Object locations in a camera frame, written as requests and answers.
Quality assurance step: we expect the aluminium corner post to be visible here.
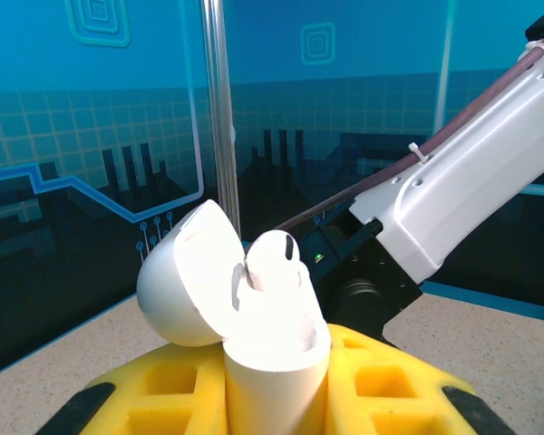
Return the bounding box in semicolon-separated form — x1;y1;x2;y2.
200;0;242;241

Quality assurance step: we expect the white earbud charging case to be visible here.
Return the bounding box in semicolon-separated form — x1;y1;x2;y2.
136;198;332;435

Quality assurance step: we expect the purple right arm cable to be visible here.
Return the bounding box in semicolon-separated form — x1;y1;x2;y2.
276;38;544;233

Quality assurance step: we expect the white wireless earbud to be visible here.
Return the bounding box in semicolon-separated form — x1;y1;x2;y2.
244;229;301;291

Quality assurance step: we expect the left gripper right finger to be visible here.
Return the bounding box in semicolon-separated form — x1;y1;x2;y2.
324;322;520;435

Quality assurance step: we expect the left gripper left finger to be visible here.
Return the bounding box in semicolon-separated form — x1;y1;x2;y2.
35;339;230;435

